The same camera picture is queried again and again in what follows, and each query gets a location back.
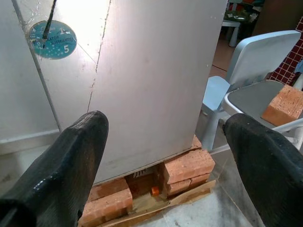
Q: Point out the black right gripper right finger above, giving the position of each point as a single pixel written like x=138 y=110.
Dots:
x=270 y=170

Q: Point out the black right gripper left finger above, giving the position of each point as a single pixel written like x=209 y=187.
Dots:
x=66 y=165

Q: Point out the silver fridge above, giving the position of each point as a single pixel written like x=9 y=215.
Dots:
x=154 y=82

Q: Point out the red clay brick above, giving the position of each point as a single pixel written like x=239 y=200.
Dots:
x=189 y=163
x=139 y=185
x=109 y=189
x=284 y=106
x=200 y=180
x=178 y=186
x=109 y=208

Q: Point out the white plastic chair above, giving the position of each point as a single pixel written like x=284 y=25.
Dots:
x=248 y=97

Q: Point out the brown cardboard sheet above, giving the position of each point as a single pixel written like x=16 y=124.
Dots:
x=189 y=198

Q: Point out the small orange block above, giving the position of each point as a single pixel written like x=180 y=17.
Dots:
x=155 y=191

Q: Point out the light blue plastic kids chair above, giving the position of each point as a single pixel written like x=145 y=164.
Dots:
x=260 y=54

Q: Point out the teal round warranty sticker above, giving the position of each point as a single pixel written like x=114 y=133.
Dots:
x=61 y=47

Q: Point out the pale plastic kids table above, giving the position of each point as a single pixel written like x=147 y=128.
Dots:
x=233 y=30

